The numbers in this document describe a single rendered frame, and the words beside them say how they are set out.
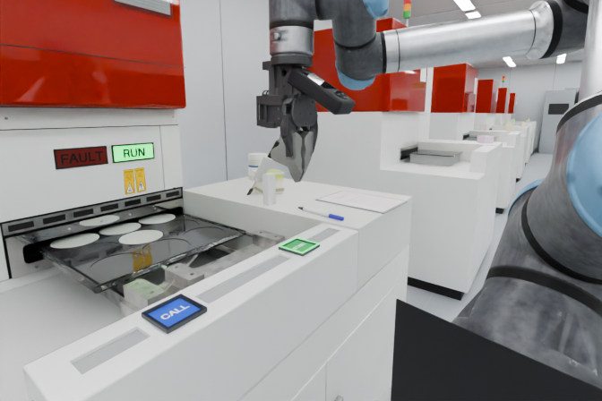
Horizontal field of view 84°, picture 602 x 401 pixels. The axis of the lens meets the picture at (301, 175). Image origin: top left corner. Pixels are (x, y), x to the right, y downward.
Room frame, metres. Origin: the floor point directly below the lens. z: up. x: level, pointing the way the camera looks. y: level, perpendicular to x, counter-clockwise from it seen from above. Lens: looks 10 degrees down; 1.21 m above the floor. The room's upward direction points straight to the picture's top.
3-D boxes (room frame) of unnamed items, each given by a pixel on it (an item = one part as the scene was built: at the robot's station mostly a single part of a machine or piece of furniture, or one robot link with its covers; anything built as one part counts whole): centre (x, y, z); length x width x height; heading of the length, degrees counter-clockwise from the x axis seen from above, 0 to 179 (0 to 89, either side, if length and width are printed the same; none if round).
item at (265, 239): (0.80, 0.08, 0.89); 0.08 x 0.03 x 0.03; 54
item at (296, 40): (0.59, 0.02, 1.32); 0.08 x 0.08 x 0.05
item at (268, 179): (0.89, 0.10, 1.03); 0.06 x 0.04 x 0.13; 54
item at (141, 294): (0.54, 0.27, 0.89); 0.08 x 0.03 x 0.03; 54
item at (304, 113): (0.60, 0.02, 1.24); 0.09 x 0.08 x 0.12; 54
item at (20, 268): (0.87, 0.51, 0.89); 0.44 x 0.02 x 0.10; 144
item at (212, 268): (0.66, 0.18, 0.87); 0.36 x 0.08 x 0.03; 144
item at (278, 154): (0.59, 0.03, 1.13); 0.06 x 0.03 x 0.09; 54
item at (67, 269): (0.66, 0.51, 0.90); 0.37 x 0.01 x 0.01; 54
